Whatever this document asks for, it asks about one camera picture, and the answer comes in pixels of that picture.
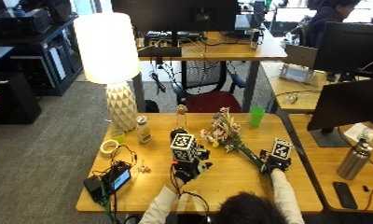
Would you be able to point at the black device with screen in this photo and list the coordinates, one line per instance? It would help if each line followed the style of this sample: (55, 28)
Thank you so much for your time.
(119, 179)

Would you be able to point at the small black adapter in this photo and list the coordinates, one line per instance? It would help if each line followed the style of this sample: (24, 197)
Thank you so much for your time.
(365, 188)

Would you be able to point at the white lotion bottle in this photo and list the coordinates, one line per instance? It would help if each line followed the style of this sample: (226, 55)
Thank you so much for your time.
(143, 132)

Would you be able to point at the small white earbuds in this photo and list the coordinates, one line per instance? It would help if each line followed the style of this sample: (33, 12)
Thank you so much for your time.
(145, 169)

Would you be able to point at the white paper sheet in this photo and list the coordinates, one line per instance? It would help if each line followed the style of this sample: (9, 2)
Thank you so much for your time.
(356, 132)

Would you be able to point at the red office chair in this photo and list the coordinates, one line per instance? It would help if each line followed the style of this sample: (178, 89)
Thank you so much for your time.
(211, 101)

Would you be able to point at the wooden side desk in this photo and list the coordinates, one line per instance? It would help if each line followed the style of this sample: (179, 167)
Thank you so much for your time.
(290, 90)
(319, 174)

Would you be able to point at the black keyboard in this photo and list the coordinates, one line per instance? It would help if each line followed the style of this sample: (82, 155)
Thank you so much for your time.
(174, 33)

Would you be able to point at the small yellow-green cup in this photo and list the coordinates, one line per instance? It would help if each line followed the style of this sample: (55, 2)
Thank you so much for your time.
(118, 136)

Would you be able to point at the grey laptop on stand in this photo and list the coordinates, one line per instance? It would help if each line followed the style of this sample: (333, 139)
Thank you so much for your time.
(299, 65)

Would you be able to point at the white table lamp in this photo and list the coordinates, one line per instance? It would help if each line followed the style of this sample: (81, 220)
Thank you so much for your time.
(109, 49)

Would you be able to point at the steel water bottle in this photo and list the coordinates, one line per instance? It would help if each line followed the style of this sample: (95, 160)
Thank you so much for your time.
(355, 161)

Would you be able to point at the beige tape roll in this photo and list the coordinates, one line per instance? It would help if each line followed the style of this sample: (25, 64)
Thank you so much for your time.
(106, 148)

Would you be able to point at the black smartphone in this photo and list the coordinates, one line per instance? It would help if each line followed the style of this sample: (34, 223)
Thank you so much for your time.
(345, 195)

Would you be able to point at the black battery box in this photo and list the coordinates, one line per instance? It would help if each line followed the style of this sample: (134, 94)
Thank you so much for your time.
(94, 188)

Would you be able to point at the green plastic cup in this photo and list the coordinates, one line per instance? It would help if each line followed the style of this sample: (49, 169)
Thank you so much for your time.
(258, 117)

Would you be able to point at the black computer monitor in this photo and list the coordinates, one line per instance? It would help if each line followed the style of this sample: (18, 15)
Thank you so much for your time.
(352, 102)
(352, 46)
(174, 14)

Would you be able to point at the person's right hand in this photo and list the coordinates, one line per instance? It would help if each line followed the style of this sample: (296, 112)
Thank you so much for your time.
(278, 164)

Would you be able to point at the white marker cube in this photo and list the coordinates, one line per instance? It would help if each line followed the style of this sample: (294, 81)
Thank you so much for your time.
(283, 148)
(183, 146)

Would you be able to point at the dried flower bouquet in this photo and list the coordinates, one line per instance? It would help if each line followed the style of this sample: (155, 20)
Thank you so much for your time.
(226, 130)

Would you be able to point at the black storage shelf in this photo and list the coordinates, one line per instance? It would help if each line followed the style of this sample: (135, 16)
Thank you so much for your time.
(50, 62)

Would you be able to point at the person's left hand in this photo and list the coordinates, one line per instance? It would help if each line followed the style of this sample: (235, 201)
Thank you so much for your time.
(188, 171)

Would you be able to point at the black cabinet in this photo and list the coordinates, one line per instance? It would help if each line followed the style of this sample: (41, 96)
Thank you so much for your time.
(13, 96)

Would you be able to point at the black bag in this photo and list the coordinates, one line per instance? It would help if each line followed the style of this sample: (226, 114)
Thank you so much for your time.
(153, 106)

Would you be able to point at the clear glass bottle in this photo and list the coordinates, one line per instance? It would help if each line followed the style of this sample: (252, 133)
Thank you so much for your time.
(182, 117)

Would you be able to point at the wooden office desk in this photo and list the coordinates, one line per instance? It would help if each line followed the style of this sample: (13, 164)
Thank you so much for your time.
(232, 51)

